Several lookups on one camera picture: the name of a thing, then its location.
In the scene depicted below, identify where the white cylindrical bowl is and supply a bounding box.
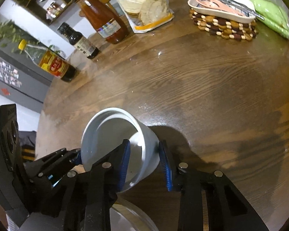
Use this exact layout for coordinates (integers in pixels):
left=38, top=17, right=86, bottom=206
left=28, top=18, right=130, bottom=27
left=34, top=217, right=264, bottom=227
left=81, top=107, right=160, bottom=192

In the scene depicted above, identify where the large white bowl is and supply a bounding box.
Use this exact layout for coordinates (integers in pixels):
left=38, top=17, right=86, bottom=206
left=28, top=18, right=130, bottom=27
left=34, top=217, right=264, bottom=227
left=109, top=197, right=159, bottom=231

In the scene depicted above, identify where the wooden chair with dark jacket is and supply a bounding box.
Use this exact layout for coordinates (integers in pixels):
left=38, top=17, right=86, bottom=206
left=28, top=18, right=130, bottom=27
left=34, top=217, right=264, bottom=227
left=18, top=131, right=37, bottom=163

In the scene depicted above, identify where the vinegar bottle yellow red label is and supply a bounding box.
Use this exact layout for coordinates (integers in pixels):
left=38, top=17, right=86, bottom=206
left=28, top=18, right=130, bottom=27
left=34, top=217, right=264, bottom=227
left=18, top=39, right=76, bottom=82

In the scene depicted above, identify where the grey refrigerator with magnets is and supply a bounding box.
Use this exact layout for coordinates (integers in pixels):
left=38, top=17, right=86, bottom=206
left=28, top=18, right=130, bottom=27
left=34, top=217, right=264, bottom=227
left=0, top=44, right=53, bottom=113

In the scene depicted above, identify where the small dark soy bottle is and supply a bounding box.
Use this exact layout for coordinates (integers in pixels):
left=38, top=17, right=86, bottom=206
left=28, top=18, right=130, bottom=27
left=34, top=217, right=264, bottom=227
left=57, top=23, right=99, bottom=59

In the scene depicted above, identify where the orange sauce bottle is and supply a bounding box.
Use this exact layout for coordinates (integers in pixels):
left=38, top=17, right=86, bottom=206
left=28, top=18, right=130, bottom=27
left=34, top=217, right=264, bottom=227
left=76, top=0, right=129, bottom=44

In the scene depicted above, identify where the green trailing plant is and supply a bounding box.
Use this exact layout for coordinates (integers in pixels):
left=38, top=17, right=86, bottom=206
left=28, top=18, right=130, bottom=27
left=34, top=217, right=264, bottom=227
left=0, top=20, right=66, bottom=58

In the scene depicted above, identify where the woven bead trivet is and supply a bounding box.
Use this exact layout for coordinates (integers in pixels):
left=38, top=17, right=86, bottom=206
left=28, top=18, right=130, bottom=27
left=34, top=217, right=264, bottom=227
left=189, top=8, right=258, bottom=41

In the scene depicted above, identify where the bag of round flatbreads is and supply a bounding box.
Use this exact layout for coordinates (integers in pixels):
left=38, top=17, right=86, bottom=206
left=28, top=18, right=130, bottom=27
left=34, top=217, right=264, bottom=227
left=117, top=0, right=174, bottom=33

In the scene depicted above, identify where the pink plastic scoop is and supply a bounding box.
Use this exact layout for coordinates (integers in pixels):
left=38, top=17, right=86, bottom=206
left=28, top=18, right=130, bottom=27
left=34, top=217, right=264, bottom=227
left=195, top=0, right=245, bottom=16

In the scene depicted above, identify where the white tray with utensils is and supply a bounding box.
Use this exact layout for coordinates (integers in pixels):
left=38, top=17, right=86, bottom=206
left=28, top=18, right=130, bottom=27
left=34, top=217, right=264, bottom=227
left=187, top=0, right=256, bottom=23

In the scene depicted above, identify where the green package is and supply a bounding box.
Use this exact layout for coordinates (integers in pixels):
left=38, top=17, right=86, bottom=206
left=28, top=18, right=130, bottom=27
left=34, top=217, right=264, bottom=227
left=250, top=0, right=289, bottom=40

